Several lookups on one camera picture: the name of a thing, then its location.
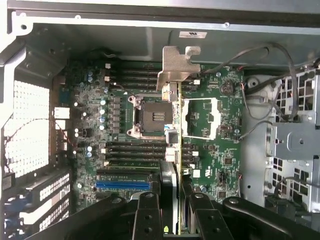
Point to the CPU socket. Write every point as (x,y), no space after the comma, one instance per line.
(150,115)

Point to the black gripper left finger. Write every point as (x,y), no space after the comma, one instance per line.
(147,220)

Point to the silver perforated disk bay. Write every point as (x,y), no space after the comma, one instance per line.
(295,142)

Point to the green motherboard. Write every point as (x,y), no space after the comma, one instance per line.
(220,150)

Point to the black expansion slot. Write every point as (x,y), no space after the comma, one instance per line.
(125,174)

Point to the open metal socket cover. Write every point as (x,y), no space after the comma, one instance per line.
(212,107)

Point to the blue expansion slot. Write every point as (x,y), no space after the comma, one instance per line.
(122,185)

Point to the open black PC case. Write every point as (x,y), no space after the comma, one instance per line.
(100,37)

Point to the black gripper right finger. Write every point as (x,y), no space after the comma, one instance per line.
(207,222)

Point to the black RAM slot bank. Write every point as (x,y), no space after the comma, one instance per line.
(137,75)
(137,150)

